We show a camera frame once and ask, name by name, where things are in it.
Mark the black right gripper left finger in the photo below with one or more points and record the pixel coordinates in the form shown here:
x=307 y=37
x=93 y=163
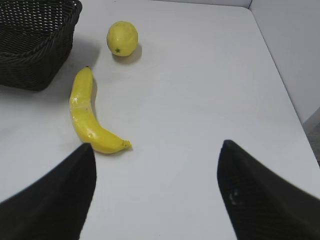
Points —
x=55 y=207

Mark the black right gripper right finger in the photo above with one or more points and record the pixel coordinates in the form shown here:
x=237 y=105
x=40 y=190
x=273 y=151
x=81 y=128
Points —
x=260 y=204

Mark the black wicker basket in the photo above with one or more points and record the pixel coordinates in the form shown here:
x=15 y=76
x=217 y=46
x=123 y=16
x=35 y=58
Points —
x=36 y=38

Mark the yellow banana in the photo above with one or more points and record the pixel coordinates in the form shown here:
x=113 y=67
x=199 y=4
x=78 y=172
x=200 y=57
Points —
x=84 y=120

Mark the yellow lemon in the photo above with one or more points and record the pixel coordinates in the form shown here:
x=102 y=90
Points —
x=122 y=38

